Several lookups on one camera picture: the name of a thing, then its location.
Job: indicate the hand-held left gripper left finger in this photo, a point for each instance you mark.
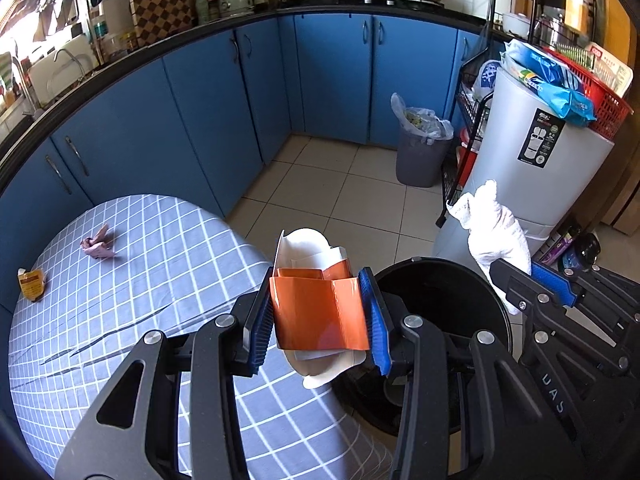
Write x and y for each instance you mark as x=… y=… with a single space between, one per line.
x=257 y=330

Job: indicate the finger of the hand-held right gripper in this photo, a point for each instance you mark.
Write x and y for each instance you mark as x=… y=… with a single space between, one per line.
x=515 y=285
x=555 y=282

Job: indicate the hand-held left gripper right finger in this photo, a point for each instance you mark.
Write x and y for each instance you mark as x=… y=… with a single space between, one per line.
x=375 y=325

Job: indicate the white tissue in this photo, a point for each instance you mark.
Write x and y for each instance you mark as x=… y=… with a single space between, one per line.
x=495 y=230

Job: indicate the orange white paper carton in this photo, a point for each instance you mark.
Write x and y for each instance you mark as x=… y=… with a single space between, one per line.
x=315 y=315

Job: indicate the black round trash bin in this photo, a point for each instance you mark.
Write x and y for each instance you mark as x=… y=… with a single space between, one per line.
x=450 y=290

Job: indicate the white washing machine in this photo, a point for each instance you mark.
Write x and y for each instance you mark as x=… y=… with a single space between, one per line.
x=530 y=180

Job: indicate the round table checked blue tablecloth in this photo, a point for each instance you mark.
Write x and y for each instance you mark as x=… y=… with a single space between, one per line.
x=150 y=270

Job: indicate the grey bin with plastic bag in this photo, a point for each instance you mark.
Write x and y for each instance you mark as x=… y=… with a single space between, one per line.
x=420 y=155

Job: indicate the pink crumpled wrapper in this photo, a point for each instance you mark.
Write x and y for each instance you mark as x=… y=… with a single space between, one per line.
x=99 y=245

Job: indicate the red plastic basket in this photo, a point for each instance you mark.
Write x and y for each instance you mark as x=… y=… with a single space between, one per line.
x=607 y=105

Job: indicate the blue plastic packet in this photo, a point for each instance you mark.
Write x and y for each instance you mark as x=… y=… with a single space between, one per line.
x=560 y=95

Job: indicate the yellow orange wrapper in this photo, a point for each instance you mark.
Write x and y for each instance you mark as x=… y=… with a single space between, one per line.
x=31 y=285

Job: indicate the blue kitchen cabinets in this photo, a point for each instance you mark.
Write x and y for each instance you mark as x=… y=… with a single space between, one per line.
x=200 y=100

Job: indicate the yellow spray bottle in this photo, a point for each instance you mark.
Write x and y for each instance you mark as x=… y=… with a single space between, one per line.
x=577 y=2

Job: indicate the black metal rack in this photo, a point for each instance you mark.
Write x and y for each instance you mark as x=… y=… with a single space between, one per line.
x=492 y=0

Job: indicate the black kitchen countertop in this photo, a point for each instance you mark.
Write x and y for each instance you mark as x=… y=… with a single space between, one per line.
x=150 y=45

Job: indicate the white dish basin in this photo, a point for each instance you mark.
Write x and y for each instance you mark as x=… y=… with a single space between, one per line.
x=60 y=67

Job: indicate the chrome sink faucet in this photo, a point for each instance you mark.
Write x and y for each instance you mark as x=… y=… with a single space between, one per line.
x=22 y=82

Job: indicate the checkered wooden cutting board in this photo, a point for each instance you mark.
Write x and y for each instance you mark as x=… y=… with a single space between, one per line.
x=160 y=2

